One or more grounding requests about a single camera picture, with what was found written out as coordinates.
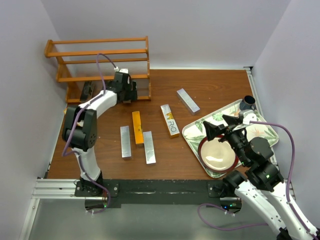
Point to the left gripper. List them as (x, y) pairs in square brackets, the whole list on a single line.
[(127, 86)]

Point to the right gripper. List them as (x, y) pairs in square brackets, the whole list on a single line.
[(212, 130)]

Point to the black toothpaste box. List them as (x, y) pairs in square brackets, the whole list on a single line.
[(87, 91), (130, 92)]

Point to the orange toothpaste box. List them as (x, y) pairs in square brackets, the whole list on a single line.
[(137, 128)]

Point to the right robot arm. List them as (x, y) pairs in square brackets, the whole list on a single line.
[(262, 186)]

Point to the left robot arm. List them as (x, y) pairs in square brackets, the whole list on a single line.
[(80, 129)]

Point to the orange wooden three-tier shelf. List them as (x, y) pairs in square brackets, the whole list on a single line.
[(95, 59)]

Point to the red rimmed cream plate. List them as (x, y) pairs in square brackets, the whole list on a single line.
[(217, 156)]

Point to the dark blue mug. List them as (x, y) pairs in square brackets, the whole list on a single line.
[(248, 103)]

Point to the silver gold R&O toothpaste box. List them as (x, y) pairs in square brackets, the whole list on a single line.
[(170, 121)]

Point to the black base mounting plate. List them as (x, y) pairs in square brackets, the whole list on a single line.
[(151, 192)]

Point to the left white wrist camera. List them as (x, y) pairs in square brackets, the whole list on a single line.
[(121, 70)]

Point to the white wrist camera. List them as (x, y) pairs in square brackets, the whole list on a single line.
[(247, 116), (121, 70)]

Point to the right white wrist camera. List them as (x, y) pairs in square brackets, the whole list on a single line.
[(247, 116)]

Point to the aluminium frame rail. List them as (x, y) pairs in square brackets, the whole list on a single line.
[(62, 189)]

